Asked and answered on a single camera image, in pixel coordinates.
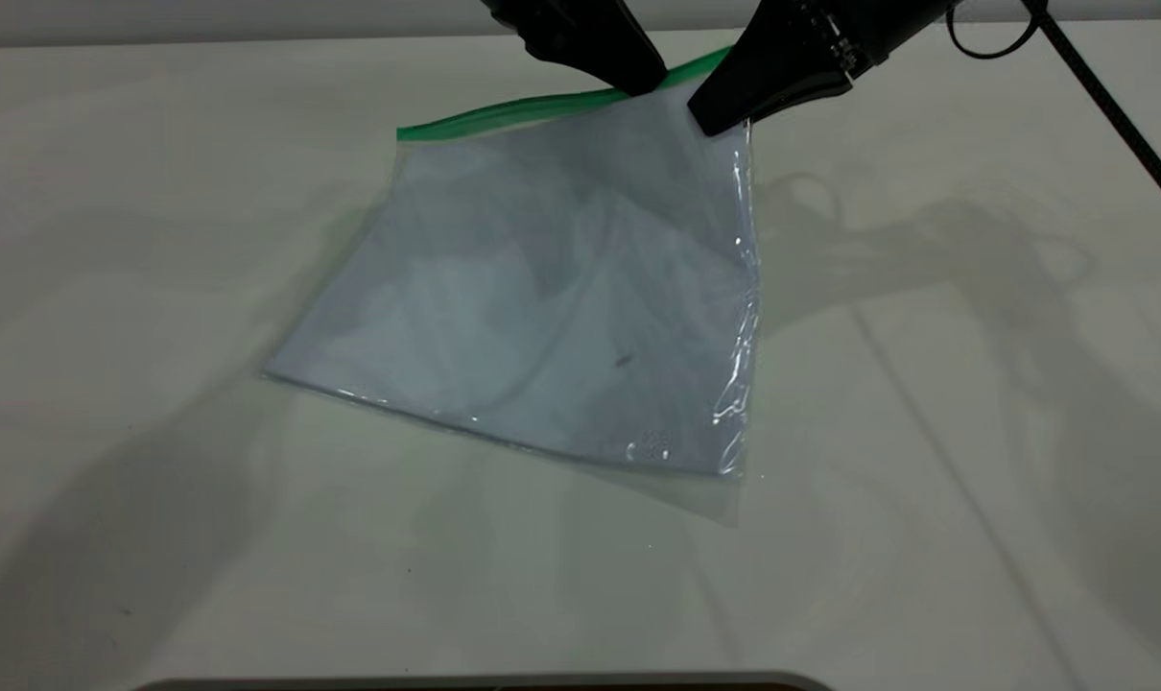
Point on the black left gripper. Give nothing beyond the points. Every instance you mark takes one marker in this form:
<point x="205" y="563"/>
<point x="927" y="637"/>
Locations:
<point x="509" y="11"/>

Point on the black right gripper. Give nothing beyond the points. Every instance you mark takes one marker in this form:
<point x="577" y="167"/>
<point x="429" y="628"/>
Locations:
<point x="883" y="24"/>

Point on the clear zip bag green zipper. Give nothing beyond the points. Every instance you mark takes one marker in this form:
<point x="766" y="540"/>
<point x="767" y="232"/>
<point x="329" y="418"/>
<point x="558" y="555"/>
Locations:
<point x="504" y="288"/>

